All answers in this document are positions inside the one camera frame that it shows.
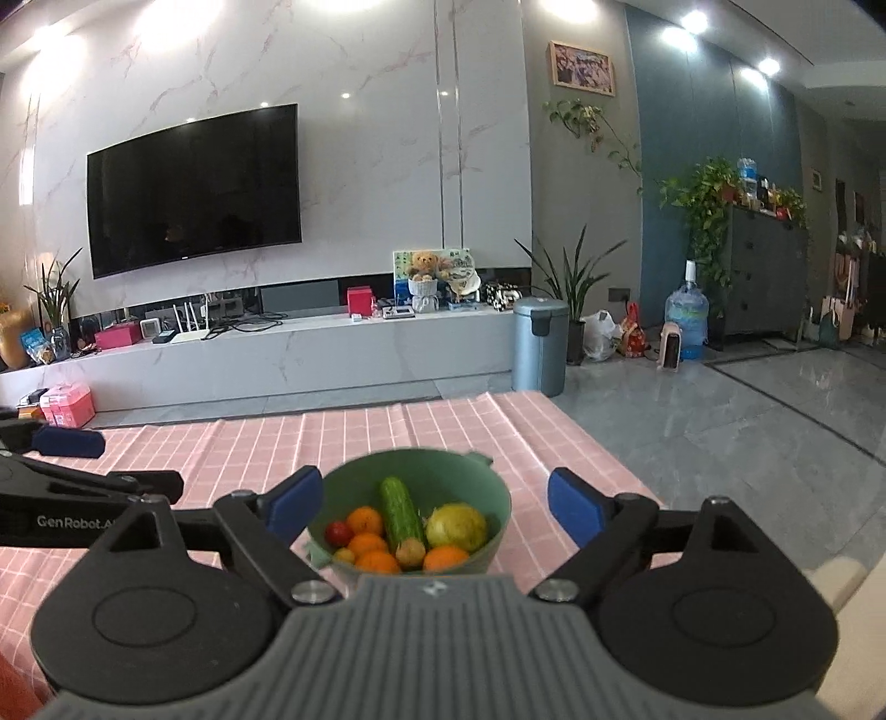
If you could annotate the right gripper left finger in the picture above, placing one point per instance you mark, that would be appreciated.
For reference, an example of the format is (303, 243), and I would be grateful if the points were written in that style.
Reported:
(170, 604)

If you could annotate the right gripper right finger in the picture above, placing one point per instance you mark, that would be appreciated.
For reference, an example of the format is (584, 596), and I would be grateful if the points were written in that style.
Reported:
(699, 604)

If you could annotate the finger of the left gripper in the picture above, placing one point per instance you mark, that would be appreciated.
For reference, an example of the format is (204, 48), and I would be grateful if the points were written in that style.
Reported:
(52, 506)
(24, 436)

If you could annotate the red cherry tomato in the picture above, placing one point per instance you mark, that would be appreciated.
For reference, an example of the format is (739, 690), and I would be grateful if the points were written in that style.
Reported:
(338, 534)

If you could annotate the orange mandarin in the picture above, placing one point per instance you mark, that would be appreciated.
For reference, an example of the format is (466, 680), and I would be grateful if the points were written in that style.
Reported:
(367, 542)
(377, 562)
(365, 520)

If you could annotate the pink storage box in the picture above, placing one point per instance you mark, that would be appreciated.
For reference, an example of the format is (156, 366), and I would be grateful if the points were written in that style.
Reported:
(68, 405)

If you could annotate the potted plant left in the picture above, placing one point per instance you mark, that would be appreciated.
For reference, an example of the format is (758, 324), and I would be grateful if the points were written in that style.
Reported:
(54, 294)

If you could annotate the white wifi router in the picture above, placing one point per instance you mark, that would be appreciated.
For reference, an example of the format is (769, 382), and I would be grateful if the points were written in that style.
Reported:
(192, 319)

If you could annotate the orange mandarin in bowl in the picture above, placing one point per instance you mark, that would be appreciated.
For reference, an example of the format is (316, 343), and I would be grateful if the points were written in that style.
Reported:
(377, 562)

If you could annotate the green cucumber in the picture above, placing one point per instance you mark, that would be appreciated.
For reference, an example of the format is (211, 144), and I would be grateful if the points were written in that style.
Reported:
(401, 519)

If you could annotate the pink checkered tablecloth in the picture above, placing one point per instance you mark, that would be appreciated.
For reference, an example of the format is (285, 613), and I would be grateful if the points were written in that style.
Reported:
(524, 434)

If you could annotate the yellow green pear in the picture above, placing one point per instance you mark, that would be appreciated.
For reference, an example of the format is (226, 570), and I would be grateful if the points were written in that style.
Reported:
(458, 525)

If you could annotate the red gift bag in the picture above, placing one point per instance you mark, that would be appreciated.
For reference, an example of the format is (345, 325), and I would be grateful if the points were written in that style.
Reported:
(633, 342)

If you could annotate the grey marble tv bench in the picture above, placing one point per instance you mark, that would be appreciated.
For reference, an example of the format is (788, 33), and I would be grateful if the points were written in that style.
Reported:
(298, 356)

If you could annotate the pink stool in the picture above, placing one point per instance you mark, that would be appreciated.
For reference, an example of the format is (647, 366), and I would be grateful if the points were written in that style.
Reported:
(670, 347)

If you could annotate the white plastic bag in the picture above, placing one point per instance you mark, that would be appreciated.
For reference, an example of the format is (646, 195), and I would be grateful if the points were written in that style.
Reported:
(601, 336)

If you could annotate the green plastic bowl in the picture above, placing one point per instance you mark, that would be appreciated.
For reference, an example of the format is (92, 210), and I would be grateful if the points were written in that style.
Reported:
(434, 478)

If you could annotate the blue water jug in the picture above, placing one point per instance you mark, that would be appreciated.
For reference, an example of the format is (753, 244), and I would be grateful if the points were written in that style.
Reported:
(688, 308)

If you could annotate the blue grey trash bin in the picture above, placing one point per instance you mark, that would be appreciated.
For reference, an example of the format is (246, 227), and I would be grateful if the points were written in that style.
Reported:
(541, 343)

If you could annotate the long leaf potted plant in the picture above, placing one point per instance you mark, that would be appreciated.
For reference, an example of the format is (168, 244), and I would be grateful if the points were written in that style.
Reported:
(570, 279)

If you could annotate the red box on bench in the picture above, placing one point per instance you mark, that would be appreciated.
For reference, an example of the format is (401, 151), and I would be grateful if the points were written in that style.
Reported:
(360, 301)

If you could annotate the dark grey cabinet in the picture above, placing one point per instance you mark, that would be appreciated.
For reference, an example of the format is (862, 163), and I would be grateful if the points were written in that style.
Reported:
(765, 260)

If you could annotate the teddy bear toy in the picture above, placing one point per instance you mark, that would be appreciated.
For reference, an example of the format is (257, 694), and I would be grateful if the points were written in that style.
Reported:
(424, 281)

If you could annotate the green trailing plant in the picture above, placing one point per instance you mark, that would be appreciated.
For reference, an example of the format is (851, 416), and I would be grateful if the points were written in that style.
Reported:
(706, 196)

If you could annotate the black wall television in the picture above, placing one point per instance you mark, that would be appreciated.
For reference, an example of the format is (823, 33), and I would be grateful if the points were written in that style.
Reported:
(203, 188)

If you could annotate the framed wall picture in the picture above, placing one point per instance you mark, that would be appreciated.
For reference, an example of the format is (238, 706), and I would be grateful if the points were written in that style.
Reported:
(583, 69)

